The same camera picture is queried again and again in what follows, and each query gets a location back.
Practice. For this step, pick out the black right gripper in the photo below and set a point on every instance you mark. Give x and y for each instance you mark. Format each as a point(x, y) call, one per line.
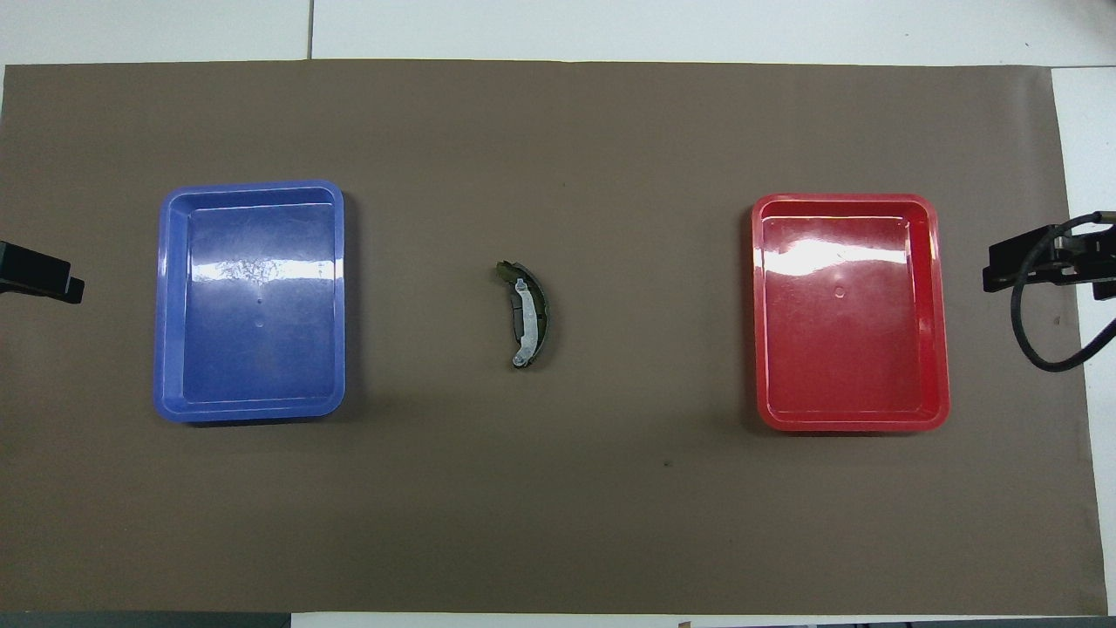
point(1085, 262)

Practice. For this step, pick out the brown table mat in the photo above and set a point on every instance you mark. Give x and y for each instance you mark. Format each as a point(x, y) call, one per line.
point(558, 131)

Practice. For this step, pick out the red plastic tray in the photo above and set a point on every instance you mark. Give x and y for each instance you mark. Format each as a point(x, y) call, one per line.
point(907, 384)

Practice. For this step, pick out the blue plastic tray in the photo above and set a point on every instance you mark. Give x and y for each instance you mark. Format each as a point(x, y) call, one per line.
point(261, 375)

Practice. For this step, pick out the curved brake shoe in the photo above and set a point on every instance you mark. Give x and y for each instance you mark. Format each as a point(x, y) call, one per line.
point(543, 316)

